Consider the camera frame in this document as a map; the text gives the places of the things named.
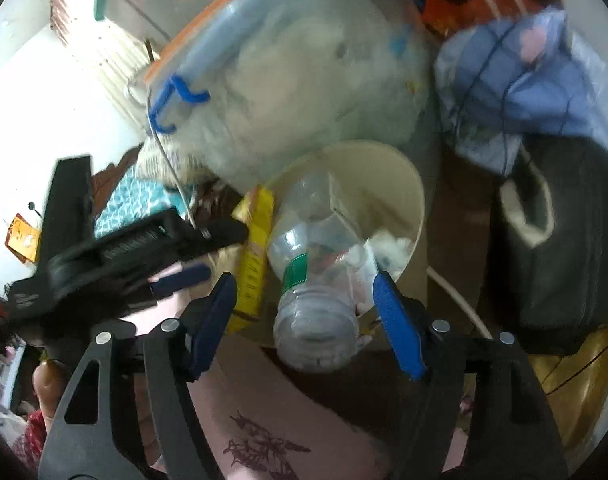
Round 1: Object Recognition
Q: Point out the blue cloth in plastic bag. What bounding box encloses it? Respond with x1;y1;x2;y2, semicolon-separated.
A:
434;7;608;176

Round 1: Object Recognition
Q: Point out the clear plastic bottle green label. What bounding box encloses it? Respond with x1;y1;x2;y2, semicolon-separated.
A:
266;170;379;373

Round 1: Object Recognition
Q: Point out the yellow snack packet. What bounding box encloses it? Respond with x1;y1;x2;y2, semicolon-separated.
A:
232;185;275;333

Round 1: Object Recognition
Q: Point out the clear zip bag white bedding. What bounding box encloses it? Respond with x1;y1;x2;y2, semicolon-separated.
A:
129;0;435;191

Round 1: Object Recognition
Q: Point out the carved wooden headboard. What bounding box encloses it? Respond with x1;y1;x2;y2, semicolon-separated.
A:
91;147;145;211

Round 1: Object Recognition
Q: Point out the thin grey wire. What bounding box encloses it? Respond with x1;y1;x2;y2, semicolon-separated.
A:
146;95;195;226

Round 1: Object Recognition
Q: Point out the teal patterned quilt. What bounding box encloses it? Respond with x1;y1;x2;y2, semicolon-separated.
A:
94;165;182;241

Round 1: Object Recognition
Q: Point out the beige patterned curtain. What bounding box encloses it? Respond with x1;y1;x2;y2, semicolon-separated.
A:
51;0;159;126

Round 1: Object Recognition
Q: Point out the black bag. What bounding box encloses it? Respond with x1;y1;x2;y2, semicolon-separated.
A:
488;135;608;356

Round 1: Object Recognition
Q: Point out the beige trash bin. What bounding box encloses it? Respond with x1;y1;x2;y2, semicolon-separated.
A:
229;140;427;351

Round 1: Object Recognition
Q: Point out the yellow wooden furniture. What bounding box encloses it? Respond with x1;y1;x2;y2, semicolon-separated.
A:
528;320;608;461

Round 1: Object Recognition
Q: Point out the wall calendar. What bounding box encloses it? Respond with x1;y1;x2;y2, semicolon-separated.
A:
4;212;40;263

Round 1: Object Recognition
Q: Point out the orange cardboard box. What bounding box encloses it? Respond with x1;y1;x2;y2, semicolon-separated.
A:
421;0;544;36

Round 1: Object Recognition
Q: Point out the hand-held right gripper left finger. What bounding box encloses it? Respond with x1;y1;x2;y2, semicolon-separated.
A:
38;272;238;480

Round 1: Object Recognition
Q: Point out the cluttered shelf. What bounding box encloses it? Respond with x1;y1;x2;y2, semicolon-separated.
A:
0;280;35;411

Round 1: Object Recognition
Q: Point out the person's left forearm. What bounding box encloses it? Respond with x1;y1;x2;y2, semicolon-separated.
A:
11;360;72;471

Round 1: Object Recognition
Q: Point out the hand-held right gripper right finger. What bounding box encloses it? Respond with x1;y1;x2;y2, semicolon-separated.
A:
371;270;569;480

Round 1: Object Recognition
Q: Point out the white cable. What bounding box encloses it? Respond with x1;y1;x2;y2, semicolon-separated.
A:
426;265;492;341

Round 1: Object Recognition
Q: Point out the crumpled white tissue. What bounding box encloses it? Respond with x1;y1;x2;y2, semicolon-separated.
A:
344;232;415;281

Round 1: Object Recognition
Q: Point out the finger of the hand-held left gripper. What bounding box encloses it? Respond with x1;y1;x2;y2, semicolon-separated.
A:
184;220;249;256
150;264;213;298

